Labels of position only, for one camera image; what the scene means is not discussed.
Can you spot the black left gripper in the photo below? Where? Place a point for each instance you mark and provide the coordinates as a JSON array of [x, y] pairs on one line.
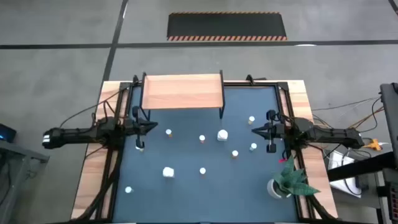
[[136, 127]]

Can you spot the green snake plant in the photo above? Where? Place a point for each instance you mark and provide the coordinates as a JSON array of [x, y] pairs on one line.
[[292, 183]]

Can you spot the wooden shelf black frame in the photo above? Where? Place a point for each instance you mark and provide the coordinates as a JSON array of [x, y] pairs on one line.
[[183, 91]]

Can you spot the white melatonin bottle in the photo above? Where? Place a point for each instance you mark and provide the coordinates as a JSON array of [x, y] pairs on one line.
[[168, 172], [222, 135]]

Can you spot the dark grey monitor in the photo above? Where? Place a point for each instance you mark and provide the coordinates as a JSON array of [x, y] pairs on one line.
[[391, 118]]

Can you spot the yellow power plug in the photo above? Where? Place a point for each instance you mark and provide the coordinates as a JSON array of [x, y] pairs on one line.
[[374, 144]]

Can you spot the white box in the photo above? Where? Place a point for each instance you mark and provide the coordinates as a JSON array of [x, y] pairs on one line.
[[339, 161]]

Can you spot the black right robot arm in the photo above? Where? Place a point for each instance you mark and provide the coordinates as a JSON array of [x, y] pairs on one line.
[[329, 135]]

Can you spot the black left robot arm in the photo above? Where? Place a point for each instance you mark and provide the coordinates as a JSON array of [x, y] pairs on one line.
[[77, 134]]

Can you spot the white plant pot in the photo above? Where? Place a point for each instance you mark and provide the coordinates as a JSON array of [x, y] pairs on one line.
[[271, 189]]

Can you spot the black side desk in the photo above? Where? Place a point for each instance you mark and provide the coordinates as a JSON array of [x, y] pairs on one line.
[[360, 168]]

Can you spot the grey metal table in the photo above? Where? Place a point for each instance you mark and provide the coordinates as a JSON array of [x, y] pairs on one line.
[[12, 152]]

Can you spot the black hazard-striped floor mat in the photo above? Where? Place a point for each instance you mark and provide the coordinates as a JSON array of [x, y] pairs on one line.
[[227, 26]]

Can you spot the blue grey table mat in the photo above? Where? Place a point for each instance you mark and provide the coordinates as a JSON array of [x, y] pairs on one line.
[[202, 193]]

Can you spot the pink pill bottle white cap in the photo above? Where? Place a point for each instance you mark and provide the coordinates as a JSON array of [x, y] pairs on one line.
[[202, 170], [202, 137]]

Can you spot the black equipment rack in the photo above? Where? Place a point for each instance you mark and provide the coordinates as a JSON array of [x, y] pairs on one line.
[[392, 202]]

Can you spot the red connector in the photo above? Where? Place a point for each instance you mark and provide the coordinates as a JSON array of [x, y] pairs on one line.
[[282, 160]]

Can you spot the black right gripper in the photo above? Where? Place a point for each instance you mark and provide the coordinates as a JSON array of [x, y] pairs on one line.
[[275, 130]]

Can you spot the black metal table frame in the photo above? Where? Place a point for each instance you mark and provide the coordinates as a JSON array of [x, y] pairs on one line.
[[252, 84]]

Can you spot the blue pill bottle white cap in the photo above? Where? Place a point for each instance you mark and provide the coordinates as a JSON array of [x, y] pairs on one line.
[[253, 146]]

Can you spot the black device blue light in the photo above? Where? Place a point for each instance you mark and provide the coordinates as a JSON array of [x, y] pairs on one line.
[[7, 133]]

